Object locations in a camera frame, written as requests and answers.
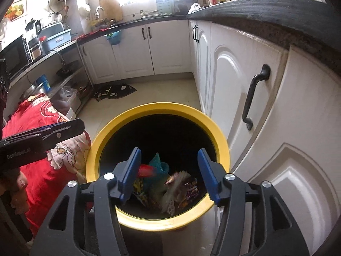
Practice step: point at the black pan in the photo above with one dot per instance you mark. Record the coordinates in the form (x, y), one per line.
(66, 70)

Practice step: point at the blue hanging bag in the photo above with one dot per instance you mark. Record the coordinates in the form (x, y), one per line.
(115, 38)

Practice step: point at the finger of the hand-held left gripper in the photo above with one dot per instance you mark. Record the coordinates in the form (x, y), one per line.
(66, 132)
(32, 132)

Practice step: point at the black floor mat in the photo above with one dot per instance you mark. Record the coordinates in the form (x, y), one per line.
(120, 90)

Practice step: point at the white plastic bag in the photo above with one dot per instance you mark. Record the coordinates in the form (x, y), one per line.
(194, 8)

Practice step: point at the black blender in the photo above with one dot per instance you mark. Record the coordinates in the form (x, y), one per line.
(34, 45)

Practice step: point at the beige cutting board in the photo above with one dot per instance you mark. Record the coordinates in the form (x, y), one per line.
(112, 8)

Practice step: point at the yellow rimmed trash bin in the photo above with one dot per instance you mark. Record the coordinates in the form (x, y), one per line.
(159, 108)

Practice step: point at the white round appliance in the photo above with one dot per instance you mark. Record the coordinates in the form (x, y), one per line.
(84, 10)

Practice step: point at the grey plastic storage box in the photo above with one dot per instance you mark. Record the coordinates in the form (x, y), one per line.
(56, 41)

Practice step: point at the red floral cloth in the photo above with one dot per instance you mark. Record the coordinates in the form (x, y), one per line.
(53, 173)

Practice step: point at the clear plastic storage box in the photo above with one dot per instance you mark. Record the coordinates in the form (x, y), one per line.
(66, 100)

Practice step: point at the steel pot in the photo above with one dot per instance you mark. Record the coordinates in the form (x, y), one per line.
(32, 90)

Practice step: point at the person's left hand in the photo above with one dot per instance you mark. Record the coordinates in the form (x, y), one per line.
(18, 182)

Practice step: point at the black stone countertop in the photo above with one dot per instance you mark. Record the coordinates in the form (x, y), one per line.
(266, 9)

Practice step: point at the steel shelf table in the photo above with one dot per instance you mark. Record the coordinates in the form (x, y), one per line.
(53, 54)

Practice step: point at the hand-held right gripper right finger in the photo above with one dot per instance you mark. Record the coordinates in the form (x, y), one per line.
(209, 176)

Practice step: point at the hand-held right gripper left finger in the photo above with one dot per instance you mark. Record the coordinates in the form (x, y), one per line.
(130, 173)

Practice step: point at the black microwave oven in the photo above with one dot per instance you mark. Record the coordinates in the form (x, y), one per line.
(14, 56)

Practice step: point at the fruit wall poster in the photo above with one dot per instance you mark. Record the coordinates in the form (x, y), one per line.
(16, 9)

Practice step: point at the blue container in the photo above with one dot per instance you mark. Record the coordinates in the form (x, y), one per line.
(44, 82)

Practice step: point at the steel faucet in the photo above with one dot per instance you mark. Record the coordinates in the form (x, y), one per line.
(99, 12)

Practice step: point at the grey small drawer box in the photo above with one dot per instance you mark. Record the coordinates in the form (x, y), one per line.
(165, 6)

